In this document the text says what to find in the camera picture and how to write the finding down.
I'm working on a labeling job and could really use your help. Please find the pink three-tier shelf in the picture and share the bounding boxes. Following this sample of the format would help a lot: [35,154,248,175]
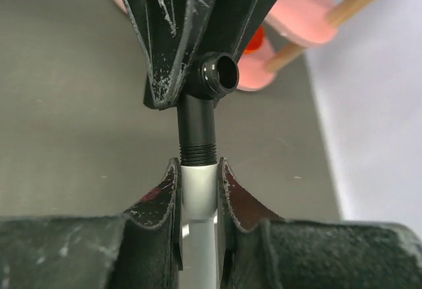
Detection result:
[114,0,374,92]

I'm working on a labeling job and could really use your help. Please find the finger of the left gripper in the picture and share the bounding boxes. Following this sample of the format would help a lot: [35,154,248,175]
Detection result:
[122,0,215,110]
[184,0,303,82]

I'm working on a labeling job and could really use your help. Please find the orange bowl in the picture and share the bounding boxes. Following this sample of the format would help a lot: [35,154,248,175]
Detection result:
[243,25,266,54]

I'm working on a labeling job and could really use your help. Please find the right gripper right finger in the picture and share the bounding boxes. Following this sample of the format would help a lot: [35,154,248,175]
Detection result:
[218,158,421,289]

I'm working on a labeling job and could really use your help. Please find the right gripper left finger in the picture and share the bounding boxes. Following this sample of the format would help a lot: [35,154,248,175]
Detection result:
[1,158,183,289]

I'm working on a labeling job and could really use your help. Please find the white hose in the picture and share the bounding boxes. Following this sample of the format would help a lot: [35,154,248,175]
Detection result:
[180,162,220,289]

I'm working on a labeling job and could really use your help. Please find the black elbow pipe fitting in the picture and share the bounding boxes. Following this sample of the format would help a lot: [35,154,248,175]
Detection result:
[177,52,239,166]

